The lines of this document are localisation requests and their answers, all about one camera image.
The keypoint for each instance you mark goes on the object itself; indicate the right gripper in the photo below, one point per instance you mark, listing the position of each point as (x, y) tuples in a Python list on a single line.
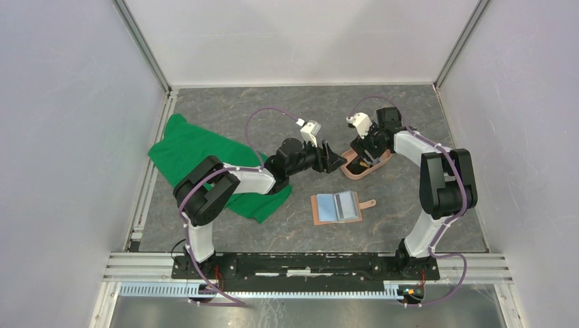
[(362, 143)]

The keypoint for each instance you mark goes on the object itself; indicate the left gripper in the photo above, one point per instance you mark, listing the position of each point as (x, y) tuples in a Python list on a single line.
[(327, 159)]

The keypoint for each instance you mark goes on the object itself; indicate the pink oval tray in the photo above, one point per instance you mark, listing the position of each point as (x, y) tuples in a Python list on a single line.
[(350, 156)]

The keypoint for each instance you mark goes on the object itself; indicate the tan leather card holder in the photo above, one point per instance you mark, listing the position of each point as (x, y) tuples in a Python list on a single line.
[(343, 207)]

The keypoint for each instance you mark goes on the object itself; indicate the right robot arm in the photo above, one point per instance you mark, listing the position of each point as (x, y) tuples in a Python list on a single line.
[(447, 187)]

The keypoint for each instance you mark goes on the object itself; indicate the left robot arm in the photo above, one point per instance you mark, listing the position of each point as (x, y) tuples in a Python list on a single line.
[(204, 192)]

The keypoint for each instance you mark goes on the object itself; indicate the dark green VIP card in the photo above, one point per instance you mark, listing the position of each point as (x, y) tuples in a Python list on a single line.
[(351, 167)]

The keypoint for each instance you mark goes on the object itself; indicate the green cloth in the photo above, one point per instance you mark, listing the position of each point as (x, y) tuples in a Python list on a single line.
[(185, 145)]

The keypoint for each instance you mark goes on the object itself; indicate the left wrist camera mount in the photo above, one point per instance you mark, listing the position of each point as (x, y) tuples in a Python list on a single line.
[(309, 131)]

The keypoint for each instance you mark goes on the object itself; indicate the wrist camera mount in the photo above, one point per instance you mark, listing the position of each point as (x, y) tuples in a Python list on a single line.
[(361, 122), (309, 131)]

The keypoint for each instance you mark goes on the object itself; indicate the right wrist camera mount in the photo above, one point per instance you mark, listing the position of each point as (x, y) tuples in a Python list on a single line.
[(361, 122)]

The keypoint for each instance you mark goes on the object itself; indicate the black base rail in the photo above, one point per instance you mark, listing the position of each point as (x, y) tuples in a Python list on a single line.
[(307, 272)]

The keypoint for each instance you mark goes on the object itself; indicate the slotted cable duct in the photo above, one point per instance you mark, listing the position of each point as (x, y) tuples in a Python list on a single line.
[(193, 290)]

